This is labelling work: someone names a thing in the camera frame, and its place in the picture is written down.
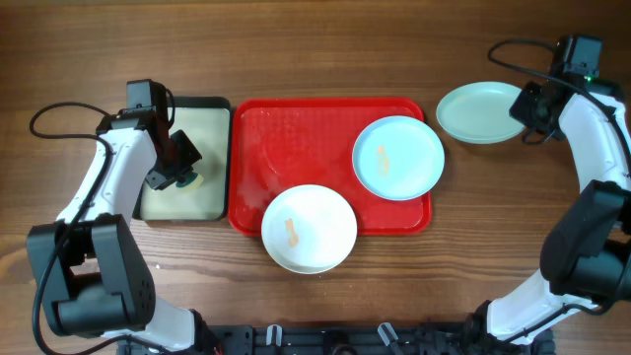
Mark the black tray with water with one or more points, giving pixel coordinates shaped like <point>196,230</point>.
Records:
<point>207,123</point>

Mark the white plate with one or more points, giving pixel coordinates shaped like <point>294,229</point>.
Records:
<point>309,229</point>

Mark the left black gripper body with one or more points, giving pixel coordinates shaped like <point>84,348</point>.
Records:
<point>175,166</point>

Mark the red plastic tray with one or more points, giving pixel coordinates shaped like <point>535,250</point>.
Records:
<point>281,143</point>

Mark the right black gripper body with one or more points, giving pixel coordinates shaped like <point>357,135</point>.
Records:
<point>525,109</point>

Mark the green plate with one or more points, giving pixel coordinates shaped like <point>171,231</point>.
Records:
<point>478,113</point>

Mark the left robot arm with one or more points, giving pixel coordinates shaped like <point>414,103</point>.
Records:
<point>92,280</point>

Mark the light blue plate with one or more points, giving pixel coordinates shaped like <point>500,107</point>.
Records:
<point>398,158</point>

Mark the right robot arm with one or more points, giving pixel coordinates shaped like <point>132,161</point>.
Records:
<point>581,270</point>

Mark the green and yellow sponge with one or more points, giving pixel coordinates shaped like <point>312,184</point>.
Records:
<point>192,181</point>

